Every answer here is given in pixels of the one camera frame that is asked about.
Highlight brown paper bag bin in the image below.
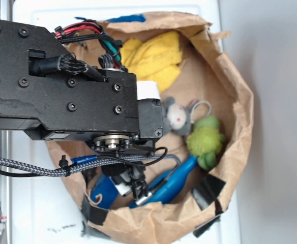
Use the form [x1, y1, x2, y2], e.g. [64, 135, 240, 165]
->
[44, 11, 254, 244]

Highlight white plastic tray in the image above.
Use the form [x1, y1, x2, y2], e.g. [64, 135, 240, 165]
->
[7, 1, 241, 243]

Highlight green fuzzy plush toy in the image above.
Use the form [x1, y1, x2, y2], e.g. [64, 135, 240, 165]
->
[186, 115, 226, 171]

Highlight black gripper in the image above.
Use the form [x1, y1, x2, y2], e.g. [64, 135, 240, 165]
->
[102, 162, 153, 206]

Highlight yellow towel cloth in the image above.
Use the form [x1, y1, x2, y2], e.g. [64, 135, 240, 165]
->
[121, 31, 183, 93]

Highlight blue rectangular sponge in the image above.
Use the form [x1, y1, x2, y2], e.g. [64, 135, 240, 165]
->
[90, 174, 119, 209]

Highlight grey braided cable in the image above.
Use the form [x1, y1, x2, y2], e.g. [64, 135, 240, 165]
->
[0, 154, 182, 184]

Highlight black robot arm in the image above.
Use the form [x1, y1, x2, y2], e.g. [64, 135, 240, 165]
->
[0, 20, 163, 205]

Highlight grey plush mouse toy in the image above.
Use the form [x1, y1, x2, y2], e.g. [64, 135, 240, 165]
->
[162, 97, 212, 137]

